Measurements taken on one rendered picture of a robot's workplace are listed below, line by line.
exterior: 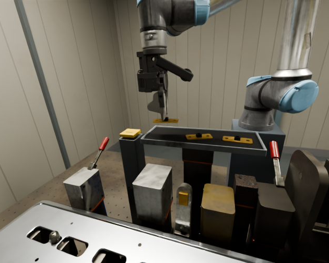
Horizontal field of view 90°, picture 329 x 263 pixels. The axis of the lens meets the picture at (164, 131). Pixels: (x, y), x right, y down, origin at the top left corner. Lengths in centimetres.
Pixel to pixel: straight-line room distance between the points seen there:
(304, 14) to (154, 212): 71
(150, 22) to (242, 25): 249
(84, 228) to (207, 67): 269
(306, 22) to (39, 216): 97
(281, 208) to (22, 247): 60
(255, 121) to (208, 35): 225
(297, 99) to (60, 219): 82
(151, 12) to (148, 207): 50
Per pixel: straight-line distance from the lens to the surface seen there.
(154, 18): 51
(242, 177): 49
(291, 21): 73
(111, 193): 109
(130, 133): 62
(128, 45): 336
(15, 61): 217
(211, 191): 46
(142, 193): 44
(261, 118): 83
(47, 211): 64
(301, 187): 48
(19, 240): 60
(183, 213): 46
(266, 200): 48
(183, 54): 297
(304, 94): 72
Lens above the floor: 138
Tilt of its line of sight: 21 degrees down
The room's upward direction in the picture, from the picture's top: 3 degrees counter-clockwise
